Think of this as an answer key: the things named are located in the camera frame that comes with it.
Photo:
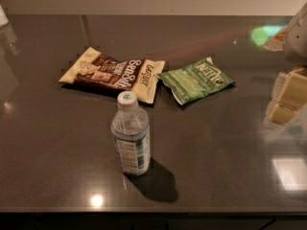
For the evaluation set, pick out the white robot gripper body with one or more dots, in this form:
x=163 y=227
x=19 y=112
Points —
x=297 y=40

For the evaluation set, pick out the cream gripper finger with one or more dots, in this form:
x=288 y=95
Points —
x=278 y=115
x=290 y=89

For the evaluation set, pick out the clear blue-label plastic bottle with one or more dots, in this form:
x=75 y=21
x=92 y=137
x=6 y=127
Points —
x=131 y=131

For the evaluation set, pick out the green jalapeno chip bag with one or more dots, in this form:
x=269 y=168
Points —
x=195 y=81

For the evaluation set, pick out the brown sea salt snack bag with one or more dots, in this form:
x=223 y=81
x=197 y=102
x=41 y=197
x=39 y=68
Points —
x=104 y=74

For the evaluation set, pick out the white object at left edge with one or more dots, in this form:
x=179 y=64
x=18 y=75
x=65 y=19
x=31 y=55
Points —
x=4 y=20

